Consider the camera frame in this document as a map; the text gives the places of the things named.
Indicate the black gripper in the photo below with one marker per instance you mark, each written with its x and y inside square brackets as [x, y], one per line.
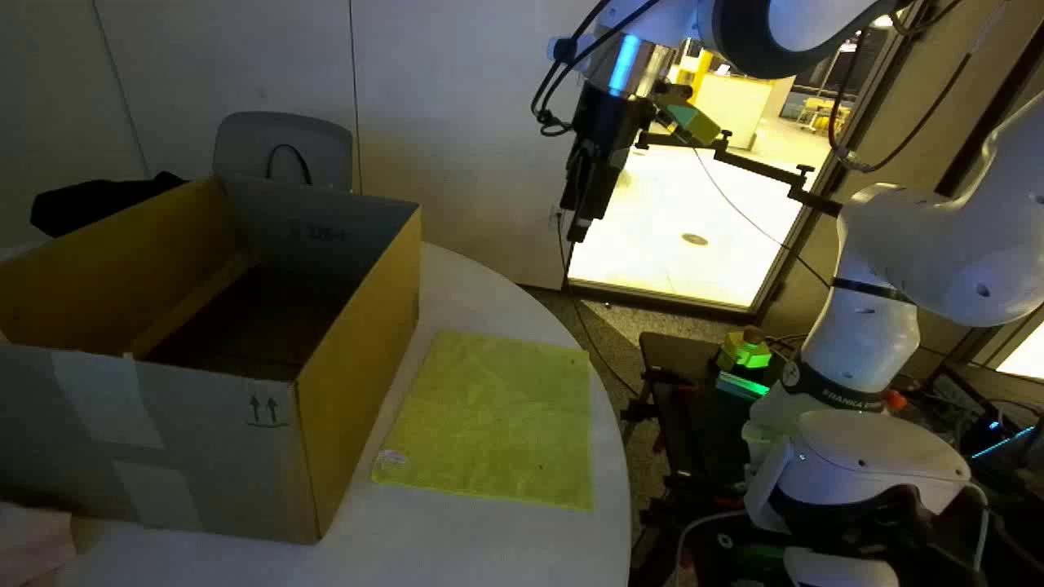
[604, 131]

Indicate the yellow microfiber towel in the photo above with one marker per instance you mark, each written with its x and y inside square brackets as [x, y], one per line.
[494, 417]

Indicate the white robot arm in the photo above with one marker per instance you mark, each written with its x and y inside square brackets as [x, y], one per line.
[825, 462]

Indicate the open cardboard box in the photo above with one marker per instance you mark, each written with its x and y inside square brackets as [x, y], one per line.
[211, 361]

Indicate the green lit device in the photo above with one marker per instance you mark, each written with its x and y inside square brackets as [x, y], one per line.
[741, 366]

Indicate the black equipment cart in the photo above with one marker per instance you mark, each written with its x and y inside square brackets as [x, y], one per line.
[695, 530]

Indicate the grey chair backrest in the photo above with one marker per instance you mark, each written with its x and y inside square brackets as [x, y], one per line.
[296, 148]

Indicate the black cloth bag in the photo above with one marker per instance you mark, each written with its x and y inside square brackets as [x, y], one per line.
[83, 203]

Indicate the white pink cloth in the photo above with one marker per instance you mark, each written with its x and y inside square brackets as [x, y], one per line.
[35, 547]

